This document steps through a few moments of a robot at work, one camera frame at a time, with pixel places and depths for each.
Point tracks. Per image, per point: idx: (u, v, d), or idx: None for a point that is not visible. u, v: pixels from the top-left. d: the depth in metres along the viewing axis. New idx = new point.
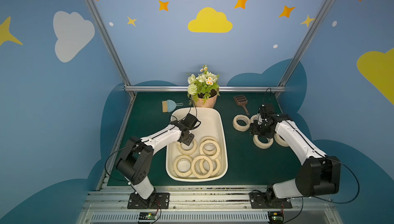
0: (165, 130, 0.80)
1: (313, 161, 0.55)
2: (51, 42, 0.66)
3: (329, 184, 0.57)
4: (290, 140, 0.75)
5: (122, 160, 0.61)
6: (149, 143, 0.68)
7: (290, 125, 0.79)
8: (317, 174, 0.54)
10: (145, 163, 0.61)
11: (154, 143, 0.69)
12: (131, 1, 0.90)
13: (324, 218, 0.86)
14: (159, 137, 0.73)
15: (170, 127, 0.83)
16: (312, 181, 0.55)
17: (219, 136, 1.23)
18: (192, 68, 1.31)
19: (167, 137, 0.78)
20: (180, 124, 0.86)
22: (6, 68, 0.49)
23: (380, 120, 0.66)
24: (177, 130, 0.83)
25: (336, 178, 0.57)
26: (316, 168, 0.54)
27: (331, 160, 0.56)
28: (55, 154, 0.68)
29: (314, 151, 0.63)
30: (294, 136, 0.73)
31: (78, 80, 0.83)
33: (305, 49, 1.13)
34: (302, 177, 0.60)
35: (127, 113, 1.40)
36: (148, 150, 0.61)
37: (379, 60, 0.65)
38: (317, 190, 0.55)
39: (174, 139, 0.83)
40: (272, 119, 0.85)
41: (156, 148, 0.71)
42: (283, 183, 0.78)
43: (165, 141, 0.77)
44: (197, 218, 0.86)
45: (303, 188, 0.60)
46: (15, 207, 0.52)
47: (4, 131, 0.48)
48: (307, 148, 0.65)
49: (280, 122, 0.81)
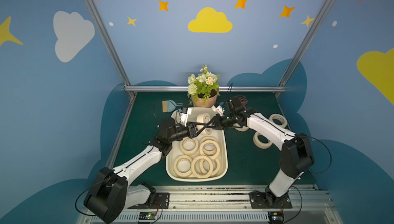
0: (143, 155, 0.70)
1: (290, 144, 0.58)
2: (51, 42, 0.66)
3: (307, 159, 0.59)
4: (264, 133, 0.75)
5: (93, 196, 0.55)
6: (122, 174, 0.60)
7: (258, 117, 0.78)
8: (294, 154, 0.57)
10: (121, 197, 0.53)
11: (129, 172, 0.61)
12: (130, 2, 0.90)
13: (324, 218, 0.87)
14: (135, 165, 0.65)
15: (148, 149, 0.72)
16: (294, 162, 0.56)
17: (219, 137, 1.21)
18: (192, 69, 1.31)
19: (144, 163, 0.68)
20: (159, 144, 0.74)
22: (6, 68, 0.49)
23: (379, 120, 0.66)
24: (157, 153, 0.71)
25: (310, 151, 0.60)
26: (293, 148, 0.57)
27: (301, 137, 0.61)
28: (55, 154, 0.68)
29: (286, 134, 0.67)
30: (265, 126, 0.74)
31: (78, 79, 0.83)
33: (305, 48, 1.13)
34: (284, 161, 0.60)
35: (127, 113, 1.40)
36: (120, 183, 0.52)
37: (380, 60, 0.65)
38: (299, 168, 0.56)
39: (155, 162, 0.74)
40: (241, 116, 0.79)
41: (132, 179, 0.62)
42: (277, 179, 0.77)
43: (143, 167, 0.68)
44: (197, 218, 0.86)
45: (288, 170, 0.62)
46: (15, 207, 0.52)
47: (4, 132, 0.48)
48: (279, 134, 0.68)
49: (249, 117, 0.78)
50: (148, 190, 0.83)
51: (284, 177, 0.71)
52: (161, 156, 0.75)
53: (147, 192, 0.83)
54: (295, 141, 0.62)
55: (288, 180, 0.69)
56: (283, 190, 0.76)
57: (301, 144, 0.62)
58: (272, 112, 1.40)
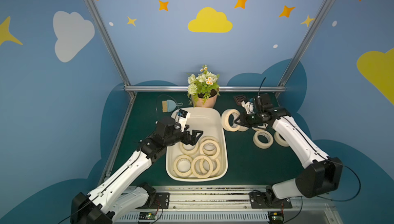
0: (125, 168, 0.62)
1: (317, 166, 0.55)
2: (51, 42, 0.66)
3: (329, 183, 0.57)
4: (291, 141, 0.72)
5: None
6: (98, 200, 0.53)
7: (290, 124, 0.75)
8: (319, 178, 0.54)
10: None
11: (105, 198, 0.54)
12: (130, 1, 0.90)
13: (324, 217, 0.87)
14: (113, 185, 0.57)
15: (133, 160, 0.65)
16: (316, 186, 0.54)
17: (219, 137, 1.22)
18: (192, 68, 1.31)
19: (127, 179, 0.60)
20: (149, 148, 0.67)
22: (6, 68, 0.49)
23: (380, 120, 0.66)
24: (143, 162, 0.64)
25: (337, 178, 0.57)
26: (320, 172, 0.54)
27: (334, 163, 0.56)
28: (55, 154, 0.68)
29: (317, 154, 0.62)
30: (294, 136, 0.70)
31: (78, 79, 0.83)
33: (306, 48, 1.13)
34: (303, 179, 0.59)
35: (127, 113, 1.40)
36: (95, 214, 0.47)
37: (380, 60, 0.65)
38: (318, 191, 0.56)
39: (144, 169, 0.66)
40: (269, 115, 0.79)
41: (112, 201, 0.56)
42: (283, 184, 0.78)
43: (127, 183, 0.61)
44: (197, 218, 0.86)
45: (303, 187, 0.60)
46: (15, 208, 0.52)
47: (4, 132, 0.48)
48: (309, 151, 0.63)
49: (278, 120, 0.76)
50: (145, 194, 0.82)
51: (293, 188, 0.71)
52: (152, 159, 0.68)
53: (144, 196, 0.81)
54: (324, 164, 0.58)
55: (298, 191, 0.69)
56: (285, 196, 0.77)
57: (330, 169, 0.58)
58: None
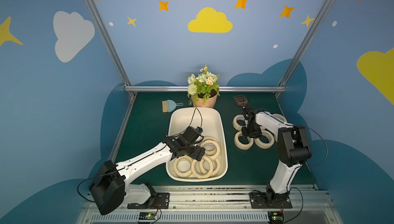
0: (151, 153, 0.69)
1: (285, 130, 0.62)
2: (51, 41, 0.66)
3: (302, 149, 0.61)
4: (268, 125, 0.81)
5: (95, 186, 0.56)
6: (123, 172, 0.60)
7: (265, 113, 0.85)
8: (288, 140, 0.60)
10: (117, 195, 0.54)
11: (129, 172, 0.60)
12: (130, 2, 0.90)
13: (324, 218, 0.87)
14: (138, 164, 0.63)
15: (158, 148, 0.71)
16: (287, 148, 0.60)
17: (219, 137, 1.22)
18: (192, 69, 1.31)
19: (150, 163, 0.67)
20: (173, 144, 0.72)
22: (5, 68, 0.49)
23: (379, 120, 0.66)
24: (166, 154, 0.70)
25: (307, 142, 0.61)
26: (286, 135, 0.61)
27: (298, 126, 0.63)
28: (55, 153, 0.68)
29: (286, 124, 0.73)
30: (268, 119, 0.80)
31: (78, 79, 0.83)
33: (306, 48, 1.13)
34: (280, 148, 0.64)
35: (127, 113, 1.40)
36: (117, 183, 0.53)
37: (380, 60, 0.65)
38: (294, 157, 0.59)
39: (163, 161, 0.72)
40: (252, 114, 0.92)
41: (133, 178, 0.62)
42: (276, 173, 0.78)
43: (148, 166, 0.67)
44: (197, 218, 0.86)
45: (282, 157, 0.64)
46: (15, 208, 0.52)
47: (4, 131, 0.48)
48: (278, 123, 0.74)
49: (257, 113, 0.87)
50: (148, 193, 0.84)
51: (282, 167, 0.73)
52: (172, 156, 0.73)
53: (146, 195, 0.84)
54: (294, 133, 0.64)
55: (284, 169, 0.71)
56: (282, 186, 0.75)
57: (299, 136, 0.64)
58: (272, 112, 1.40)
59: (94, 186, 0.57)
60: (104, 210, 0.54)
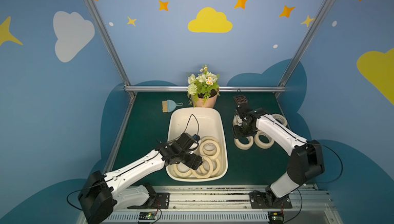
0: (141, 162, 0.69)
1: (299, 150, 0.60)
2: (51, 42, 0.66)
3: (315, 167, 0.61)
4: (275, 135, 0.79)
5: (83, 196, 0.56)
6: (112, 183, 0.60)
7: (269, 120, 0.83)
8: (304, 162, 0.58)
10: (104, 207, 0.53)
11: (117, 183, 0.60)
12: (130, 1, 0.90)
13: (324, 218, 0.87)
14: (127, 174, 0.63)
15: (149, 157, 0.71)
16: (303, 170, 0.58)
17: (219, 137, 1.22)
18: (192, 68, 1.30)
19: (141, 172, 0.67)
20: (166, 151, 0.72)
22: (6, 68, 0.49)
23: (379, 120, 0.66)
24: (158, 162, 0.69)
25: (321, 160, 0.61)
26: (303, 156, 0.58)
27: (314, 145, 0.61)
28: (55, 153, 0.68)
29: (297, 139, 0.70)
30: (275, 129, 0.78)
31: (78, 79, 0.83)
33: (305, 49, 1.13)
34: (293, 166, 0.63)
35: (127, 113, 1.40)
36: (104, 195, 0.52)
37: (380, 60, 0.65)
38: (308, 176, 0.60)
39: (155, 169, 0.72)
40: (251, 117, 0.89)
41: (122, 188, 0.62)
42: (280, 181, 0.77)
43: (139, 176, 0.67)
44: (197, 218, 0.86)
45: (294, 176, 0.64)
46: (15, 208, 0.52)
47: (5, 131, 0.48)
48: (290, 139, 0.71)
49: (259, 118, 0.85)
50: (146, 195, 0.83)
51: (289, 181, 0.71)
52: (165, 163, 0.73)
53: (144, 196, 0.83)
54: (307, 148, 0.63)
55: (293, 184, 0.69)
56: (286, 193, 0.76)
57: (312, 152, 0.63)
58: (273, 112, 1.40)
59: (82, 197, 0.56)
60: (94, 221, 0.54)
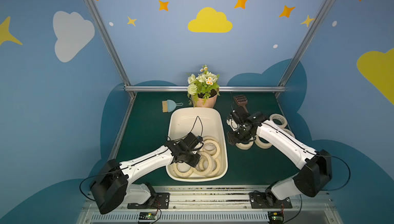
0: (153, 155, 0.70)
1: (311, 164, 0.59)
2: (51, 42, 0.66)
3: (324, 177, 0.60)
4: (280, 144, 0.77)
5: (96, 184, 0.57)
6: (126, 171, 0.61)
7: (273, 128, 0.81)
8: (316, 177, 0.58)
10: (118, 195, 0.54)
11: (132, 172, 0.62)
12: (130, 1, 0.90)
13: (324, 218, 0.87)
14: (140, 164, 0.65)
15: (160, 151, 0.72)
16: (314, 184, 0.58)
17: (219, 137, 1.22)
18: (192, 68, 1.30)
19: (152, 164, 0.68)
20: (174, 148, 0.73)
22: (5, 68, 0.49)
23: (379, 120, 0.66)
24: (168, 157, 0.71)
25: (330, 169, 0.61)
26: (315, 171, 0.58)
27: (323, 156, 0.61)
28: (55, 153, 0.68)
29: (306, 151, 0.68)
30: (280, 139, 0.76)
31: (78, 79, 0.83)
33: (305, 49, 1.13)
34: (300, 180, 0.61)
35: (127, 113, 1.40)
36: (120, 181, 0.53)
37: (380, 60, 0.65)
38: (318, 188, 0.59)
39: (164, 164, 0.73)
40: (250, 123, 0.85)
41: (135, 177, 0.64)
42: (282, 186, 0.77)
43: (150, 167, 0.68)
44: (197, 218, 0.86)
45: (304, 188, 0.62)
46: (15, 208, 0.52)
47: (5, 131, 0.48)
48: (298, 151, 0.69)
49: (261, 126, 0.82)
50: (148, 194, 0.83)
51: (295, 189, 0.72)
52: (173, 159, 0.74)
53: (147, 195, 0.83)
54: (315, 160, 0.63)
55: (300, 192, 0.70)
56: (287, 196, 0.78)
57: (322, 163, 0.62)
58: (273, 112, 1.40)
59: (95, 184, 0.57)
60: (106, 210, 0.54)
